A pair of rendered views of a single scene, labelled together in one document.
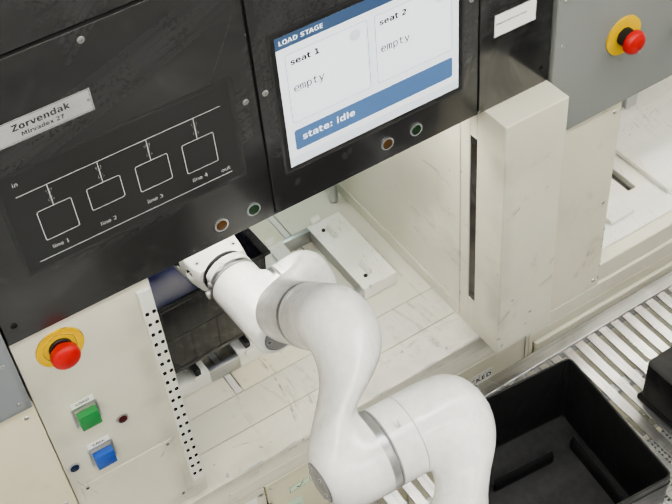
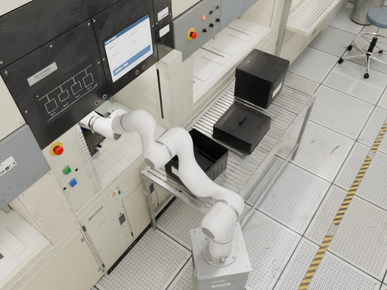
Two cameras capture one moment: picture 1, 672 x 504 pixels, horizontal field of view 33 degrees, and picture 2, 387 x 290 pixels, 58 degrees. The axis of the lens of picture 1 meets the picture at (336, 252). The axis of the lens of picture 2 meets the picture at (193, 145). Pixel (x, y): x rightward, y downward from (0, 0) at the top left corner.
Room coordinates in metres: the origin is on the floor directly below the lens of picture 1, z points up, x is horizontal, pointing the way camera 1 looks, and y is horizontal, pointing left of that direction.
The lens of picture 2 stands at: (-0.14, 0.26, 2.49)
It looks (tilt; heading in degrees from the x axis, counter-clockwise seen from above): 49 degrees down; 335
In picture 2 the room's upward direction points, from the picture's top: 1 degrees counter-clockwise
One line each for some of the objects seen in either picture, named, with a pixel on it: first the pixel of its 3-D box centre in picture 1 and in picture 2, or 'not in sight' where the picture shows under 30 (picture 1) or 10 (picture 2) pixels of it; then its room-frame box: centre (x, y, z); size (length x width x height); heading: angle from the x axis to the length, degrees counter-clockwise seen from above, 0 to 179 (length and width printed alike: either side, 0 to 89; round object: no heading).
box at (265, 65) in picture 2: not in sight; (260, 78); (1.46, -1.05, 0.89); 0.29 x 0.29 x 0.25; 30
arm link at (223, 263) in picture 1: (229, 278); (96, 123); (1.22, 0.17, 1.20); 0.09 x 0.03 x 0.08; 121
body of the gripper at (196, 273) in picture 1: (209, 255); (87, 118); (1.27, 0.20, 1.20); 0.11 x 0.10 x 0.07; 31
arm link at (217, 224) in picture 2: not in sight; (219, 225); (0.48, -0.16, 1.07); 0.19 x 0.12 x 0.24; 116
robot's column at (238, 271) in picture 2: not in sight; (216, 275); (0.50, -0.19, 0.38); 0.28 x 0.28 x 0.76; 73
